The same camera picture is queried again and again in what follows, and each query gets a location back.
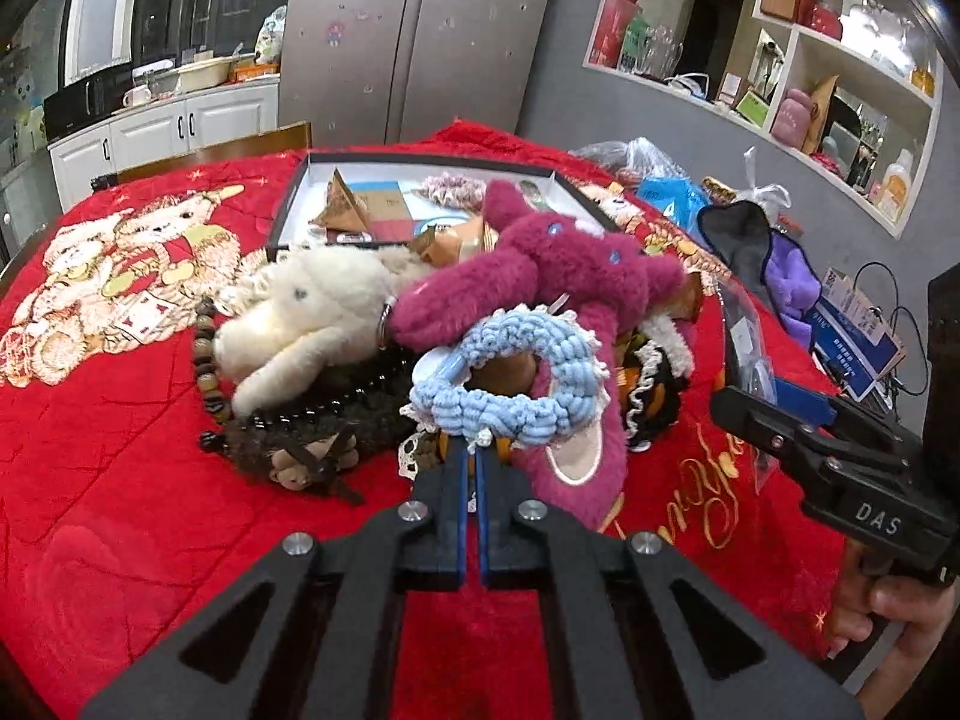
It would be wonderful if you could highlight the dark brown knitted hedgehog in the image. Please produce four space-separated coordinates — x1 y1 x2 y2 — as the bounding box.
225 382 421 503

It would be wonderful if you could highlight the white plush toy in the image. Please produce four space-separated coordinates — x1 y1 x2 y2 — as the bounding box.
214 244 443 413

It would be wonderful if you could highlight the green box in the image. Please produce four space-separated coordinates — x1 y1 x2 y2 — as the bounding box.
619 15 653 74

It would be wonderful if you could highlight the red box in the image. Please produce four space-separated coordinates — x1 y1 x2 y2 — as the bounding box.
589 0 638 68

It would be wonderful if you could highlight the white kitchen cabinet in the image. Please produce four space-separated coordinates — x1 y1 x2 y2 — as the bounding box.
49 82 280 211

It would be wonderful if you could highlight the purple cloth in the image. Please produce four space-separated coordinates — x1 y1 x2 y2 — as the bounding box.
761 232 826 350

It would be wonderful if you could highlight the red bear-print blanket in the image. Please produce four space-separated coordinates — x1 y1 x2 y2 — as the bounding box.
0 120 848 720

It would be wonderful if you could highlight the brown plush ball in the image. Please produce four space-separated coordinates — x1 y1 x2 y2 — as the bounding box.
469 356 537 398

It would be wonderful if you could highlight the silver refrigerator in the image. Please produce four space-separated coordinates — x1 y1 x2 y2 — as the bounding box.
279 0 563 147

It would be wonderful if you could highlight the small clear plastic bag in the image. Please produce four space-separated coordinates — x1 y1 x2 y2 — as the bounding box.
716 277 781 496

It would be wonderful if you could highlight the wooden chair back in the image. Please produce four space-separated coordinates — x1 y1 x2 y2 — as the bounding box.
90 122 314 188

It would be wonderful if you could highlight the large clear plastic bag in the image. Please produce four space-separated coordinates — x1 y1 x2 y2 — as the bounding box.
570 137 687 185

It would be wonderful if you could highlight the brown bead bracelet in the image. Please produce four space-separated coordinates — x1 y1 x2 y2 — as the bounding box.
191 296 233 421

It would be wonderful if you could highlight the blue cardboard box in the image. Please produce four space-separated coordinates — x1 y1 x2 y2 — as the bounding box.
810 266 905 402

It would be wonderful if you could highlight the black microwave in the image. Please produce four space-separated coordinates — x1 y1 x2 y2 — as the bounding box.
43 67 136 143

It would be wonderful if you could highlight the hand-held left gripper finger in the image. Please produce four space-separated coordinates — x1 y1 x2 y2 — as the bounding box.
478 454 867 720
79 457 481 720

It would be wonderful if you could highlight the white wall shelf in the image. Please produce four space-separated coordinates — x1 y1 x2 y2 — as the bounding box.
583 0 942 241

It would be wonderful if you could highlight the magenta plush toy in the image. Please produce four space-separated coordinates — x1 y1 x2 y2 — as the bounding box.
390 178 687 533

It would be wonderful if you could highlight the black and orange scrunchie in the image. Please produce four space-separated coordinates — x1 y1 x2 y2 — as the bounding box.
619 315 695 455

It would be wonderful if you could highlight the beige wash basin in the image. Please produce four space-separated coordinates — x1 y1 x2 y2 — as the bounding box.
176 58 232 89

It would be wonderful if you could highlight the black bead bracelet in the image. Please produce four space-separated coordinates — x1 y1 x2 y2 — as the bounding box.
199 367 421 458

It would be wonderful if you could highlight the black cable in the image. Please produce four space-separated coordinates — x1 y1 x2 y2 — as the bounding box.
855 262 929 398

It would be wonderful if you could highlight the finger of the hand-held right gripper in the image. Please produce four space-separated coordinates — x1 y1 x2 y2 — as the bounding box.
711 388 826 481
772 379 912 440

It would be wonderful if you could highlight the blue plastic bag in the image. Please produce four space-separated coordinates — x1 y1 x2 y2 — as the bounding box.
637 178 710 237

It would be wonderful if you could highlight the pink scrunchie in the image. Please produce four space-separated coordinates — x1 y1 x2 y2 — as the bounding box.
418 174 488 207

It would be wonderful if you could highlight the blue knitted scrunchie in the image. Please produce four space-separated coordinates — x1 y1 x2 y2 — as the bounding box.
409 307 620 455

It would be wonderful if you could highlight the person's right hand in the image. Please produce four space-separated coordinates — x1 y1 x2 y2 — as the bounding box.
825 544 960 659

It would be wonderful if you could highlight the dark glass wall cabinet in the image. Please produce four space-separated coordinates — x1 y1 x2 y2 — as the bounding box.
67 0 301 83

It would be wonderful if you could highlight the white plastic bag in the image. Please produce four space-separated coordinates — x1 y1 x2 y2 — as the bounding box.
742 146 792 226

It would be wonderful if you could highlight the brown pyramid paper packet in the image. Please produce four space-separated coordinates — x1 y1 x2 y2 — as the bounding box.
309 169 372 233

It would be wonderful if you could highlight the black shallow box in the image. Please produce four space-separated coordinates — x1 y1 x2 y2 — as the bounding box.
266 152 623 263

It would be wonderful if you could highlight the pink bag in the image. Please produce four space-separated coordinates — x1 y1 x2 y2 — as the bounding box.
771 88 815 147

